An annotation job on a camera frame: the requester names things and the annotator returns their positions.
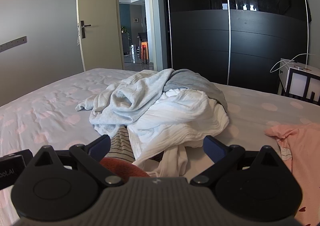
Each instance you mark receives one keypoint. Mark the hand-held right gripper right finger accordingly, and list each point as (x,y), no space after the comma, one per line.
(212,148)

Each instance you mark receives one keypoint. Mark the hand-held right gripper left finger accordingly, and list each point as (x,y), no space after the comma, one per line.
(102,145)

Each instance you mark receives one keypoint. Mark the striped garment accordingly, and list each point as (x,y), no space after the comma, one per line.
(122,143)

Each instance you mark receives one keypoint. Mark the person's orange trouser leg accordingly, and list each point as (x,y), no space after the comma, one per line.
(120,166)

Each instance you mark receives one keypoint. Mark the white garment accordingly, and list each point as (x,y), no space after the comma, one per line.
(180,120)

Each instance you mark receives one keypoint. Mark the bed with polka dot sheet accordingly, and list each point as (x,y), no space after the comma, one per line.
(50,105)

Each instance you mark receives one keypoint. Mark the grey-blue garment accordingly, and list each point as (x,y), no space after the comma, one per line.
(195,80)

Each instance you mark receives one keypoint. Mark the pink garment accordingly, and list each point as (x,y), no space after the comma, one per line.
(302,145)

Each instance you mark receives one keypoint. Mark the orange stool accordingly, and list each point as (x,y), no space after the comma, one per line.
(144,48)

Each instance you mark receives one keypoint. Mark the white nightstand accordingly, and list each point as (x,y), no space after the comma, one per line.
(297,83)

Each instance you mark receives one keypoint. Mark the black sliding wardrobe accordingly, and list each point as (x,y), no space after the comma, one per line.
(200,40)

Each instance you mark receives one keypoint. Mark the potted plant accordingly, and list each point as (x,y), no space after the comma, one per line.
(123,29)

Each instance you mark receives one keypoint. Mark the cream door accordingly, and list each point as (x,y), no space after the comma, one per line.
(100,3)

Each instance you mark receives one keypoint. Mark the grey wall socket strip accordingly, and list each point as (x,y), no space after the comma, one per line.
(15,42)

